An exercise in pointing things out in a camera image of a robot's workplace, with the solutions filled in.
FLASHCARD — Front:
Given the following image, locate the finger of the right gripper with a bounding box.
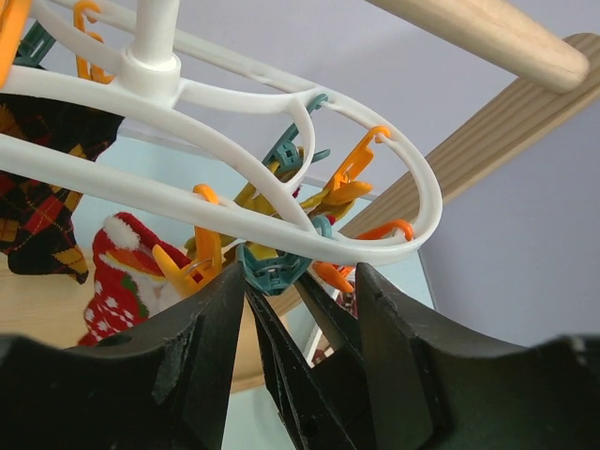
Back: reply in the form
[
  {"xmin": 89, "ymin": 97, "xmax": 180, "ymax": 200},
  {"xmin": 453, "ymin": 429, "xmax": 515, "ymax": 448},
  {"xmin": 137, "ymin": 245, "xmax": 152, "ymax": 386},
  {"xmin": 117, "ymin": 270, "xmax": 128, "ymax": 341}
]
[
  {"xmin": 246, "ymin": 286, "xmax": 338, "ymax": 449},
  {"xmin": 294, "ymin": 274, "xmax": 370, "ymax": 449}
]

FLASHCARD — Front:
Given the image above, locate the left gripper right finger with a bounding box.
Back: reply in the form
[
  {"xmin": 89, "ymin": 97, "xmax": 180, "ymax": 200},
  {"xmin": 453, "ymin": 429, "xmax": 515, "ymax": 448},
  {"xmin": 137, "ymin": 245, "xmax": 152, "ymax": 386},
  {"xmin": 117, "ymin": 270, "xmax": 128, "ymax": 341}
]
[{"xmin": 356, "ymin": 263, "xmax": 599, "ymax": 449}]

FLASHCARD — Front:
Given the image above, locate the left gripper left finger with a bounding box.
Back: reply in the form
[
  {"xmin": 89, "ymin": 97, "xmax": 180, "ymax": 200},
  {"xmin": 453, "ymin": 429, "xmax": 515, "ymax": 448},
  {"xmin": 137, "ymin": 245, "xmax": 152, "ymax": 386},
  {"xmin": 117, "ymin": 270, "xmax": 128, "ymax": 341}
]
[{"xmin": 1, "ymin": 264, "xmax": 245, "ymax": 449}]

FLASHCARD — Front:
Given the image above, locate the white plastic clip hanger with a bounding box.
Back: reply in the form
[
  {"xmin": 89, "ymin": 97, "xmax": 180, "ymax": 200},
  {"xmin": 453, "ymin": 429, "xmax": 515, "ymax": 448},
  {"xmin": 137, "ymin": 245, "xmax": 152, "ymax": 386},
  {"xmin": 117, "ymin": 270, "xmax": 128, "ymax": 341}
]
[{"xmin": 0, "ymin": 0, "xmax": 444, "ymax": 267}]

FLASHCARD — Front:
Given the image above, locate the teal clothes peg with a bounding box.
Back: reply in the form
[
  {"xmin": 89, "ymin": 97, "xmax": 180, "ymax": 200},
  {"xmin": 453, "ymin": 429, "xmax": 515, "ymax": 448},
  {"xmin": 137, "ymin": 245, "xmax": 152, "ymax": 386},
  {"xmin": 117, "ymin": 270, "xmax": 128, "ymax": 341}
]
[{"xmin": 13, "ymin": 22, "xmax": 56, "ymax": 68}]

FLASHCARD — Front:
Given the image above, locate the white perforated plastic basket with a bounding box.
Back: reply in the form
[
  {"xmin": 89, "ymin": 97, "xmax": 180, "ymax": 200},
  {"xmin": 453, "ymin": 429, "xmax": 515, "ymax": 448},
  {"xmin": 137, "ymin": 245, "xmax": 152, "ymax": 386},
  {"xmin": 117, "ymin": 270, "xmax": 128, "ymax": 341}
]
[{"xmin": 303, "ymin": 283, "xmax": 364, "ymax": 365}]

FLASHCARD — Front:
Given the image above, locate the mustard yellow sock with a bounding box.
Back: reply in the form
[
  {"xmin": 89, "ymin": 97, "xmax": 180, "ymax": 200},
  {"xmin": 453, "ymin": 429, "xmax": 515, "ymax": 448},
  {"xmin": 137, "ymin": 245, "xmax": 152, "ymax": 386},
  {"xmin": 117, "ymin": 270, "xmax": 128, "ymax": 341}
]
[{"xmin": 204, "ymin": 141, "xmax": 326, "ymax": 259}]

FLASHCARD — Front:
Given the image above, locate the wooden clothes rack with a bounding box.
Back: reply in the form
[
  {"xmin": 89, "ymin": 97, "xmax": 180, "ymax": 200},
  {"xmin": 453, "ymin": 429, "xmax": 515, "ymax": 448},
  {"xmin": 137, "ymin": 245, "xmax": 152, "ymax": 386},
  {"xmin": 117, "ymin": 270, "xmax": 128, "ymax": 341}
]
[{"xmin": 0, "ymin": 0, "xmax": 600, "ymax": 395}]

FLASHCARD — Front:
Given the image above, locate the black argyle sock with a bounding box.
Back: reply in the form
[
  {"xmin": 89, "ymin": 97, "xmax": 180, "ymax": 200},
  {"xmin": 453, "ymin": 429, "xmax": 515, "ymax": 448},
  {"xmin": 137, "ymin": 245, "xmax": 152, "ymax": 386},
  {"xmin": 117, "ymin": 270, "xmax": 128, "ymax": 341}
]
[{"xmin": 1, "ymin": 94, "xmax": 124, "ymax": 284}]

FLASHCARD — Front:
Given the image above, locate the yellow-orange peg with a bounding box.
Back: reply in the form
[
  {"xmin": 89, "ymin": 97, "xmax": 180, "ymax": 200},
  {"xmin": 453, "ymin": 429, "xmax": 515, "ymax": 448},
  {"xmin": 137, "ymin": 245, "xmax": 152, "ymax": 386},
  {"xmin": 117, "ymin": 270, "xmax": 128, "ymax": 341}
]
[{"xmin": 73, "ymin": 0, "xmax": 116, "ymax": 85}]

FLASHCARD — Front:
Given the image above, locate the orange clothes peg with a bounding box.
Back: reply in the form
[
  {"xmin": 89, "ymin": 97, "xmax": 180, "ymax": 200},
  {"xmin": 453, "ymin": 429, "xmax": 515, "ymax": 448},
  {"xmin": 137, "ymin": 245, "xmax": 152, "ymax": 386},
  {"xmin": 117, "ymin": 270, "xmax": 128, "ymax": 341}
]
[{"xmin": 0, "ymin": 0, "xmax": 33, "ymax": 86}]

